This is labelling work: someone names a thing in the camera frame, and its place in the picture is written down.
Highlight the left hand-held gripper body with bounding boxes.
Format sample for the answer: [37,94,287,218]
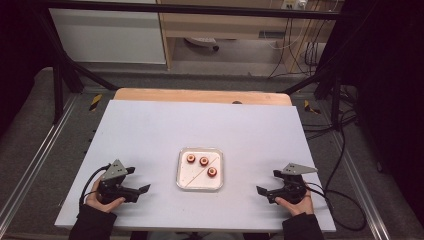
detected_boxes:
[97,159,140,205]

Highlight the right hand-held gripper black cable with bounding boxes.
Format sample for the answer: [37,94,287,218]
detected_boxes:
[303,181,368,233]

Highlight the person's left hand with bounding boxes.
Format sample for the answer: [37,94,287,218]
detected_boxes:
[84,177,127,214]

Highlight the white cabinet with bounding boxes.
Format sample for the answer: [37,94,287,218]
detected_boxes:
[49,7,167,65]

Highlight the square metal tray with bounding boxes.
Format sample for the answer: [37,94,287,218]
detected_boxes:
[175,147,225,192]

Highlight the white chair base with caster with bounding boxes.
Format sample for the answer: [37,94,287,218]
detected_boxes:
[184,36,221,52]

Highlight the person's right hand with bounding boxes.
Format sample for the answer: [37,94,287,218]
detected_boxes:
[274,182,315,217]

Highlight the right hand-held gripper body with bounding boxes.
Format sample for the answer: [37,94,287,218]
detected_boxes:
[267,162,319,205]

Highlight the white board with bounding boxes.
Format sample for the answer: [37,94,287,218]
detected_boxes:
[54,99,337,233]

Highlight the black metal frame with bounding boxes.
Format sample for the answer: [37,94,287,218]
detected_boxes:
[33,0,354,131]

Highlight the thin wooden stick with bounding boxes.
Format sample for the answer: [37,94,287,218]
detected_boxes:
[185,157,220,188]

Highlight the white power strip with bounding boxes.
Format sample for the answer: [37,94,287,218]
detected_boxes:
[281,0,308,11]

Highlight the black floor cables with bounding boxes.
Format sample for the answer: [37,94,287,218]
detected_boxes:
[301,84,359,191]

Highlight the light wooden desk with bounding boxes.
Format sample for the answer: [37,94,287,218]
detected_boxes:
[156,0,338,74]

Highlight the aluminium floor rail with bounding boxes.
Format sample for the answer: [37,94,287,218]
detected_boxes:
[0,94,80,228]
[333,133,392,240]

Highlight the bundle of hanging cables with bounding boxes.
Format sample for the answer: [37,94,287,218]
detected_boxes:
[266,0,338,80]

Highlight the wooden table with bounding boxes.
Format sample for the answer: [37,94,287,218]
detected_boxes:
[113,87,293,107]

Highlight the left hand-held gripper black cable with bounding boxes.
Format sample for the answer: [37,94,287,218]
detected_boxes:
[78,163,111,208]

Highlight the hand-held gripper black cable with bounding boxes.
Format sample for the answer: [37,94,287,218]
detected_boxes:
[78,163,111,208]
[303,181,368,233]

